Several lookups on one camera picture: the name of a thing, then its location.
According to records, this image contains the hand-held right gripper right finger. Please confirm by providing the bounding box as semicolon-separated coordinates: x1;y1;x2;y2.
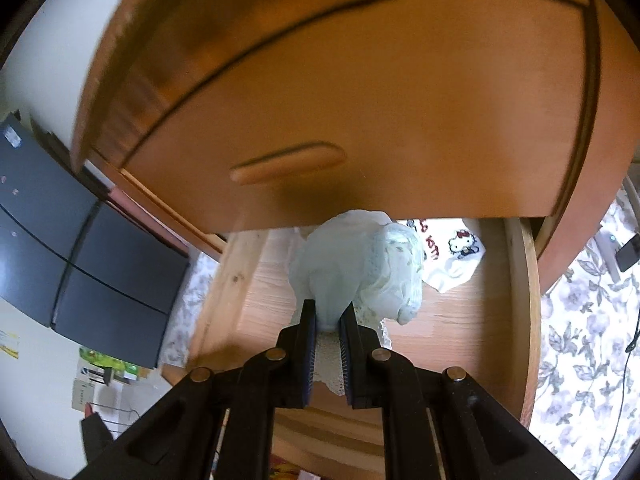
338;302;581;480

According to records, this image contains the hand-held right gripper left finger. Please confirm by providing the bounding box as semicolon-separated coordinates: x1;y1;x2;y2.
75;300;319;480

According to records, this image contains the pale green underwear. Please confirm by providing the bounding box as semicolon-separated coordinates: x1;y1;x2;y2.
289;209;427;396

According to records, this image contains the wooden drawer with slot handle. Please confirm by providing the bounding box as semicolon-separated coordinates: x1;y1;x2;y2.
187;217;545;480

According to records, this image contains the white sock red bow cat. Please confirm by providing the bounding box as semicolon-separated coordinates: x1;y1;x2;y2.
400;217;485;294

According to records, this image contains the green printed paper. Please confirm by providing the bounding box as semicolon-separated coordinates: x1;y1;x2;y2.
79;345;152;382

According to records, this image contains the reddish wooden trim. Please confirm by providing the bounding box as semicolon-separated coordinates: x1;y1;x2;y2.
82;157;192;255

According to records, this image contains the dark grey refrigerator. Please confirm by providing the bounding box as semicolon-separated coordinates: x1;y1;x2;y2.
0;112;192;370

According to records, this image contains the black phone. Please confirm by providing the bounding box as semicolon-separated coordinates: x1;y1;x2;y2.
615;232;640;272

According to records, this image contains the wooden nightstand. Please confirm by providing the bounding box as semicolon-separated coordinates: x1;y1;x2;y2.
70;0;640;293

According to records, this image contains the black cable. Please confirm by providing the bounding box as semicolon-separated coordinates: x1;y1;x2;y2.
594;310;640;480

